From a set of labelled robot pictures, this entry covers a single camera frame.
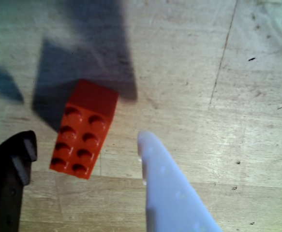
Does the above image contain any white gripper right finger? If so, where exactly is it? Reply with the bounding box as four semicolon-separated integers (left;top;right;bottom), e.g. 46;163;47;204
137;130;225;232

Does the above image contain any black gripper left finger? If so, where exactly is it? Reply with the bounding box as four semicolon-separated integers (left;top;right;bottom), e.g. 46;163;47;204
0;130;38;232

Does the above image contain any red lego block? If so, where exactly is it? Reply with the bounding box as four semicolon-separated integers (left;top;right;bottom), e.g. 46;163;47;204
49;79;120;180

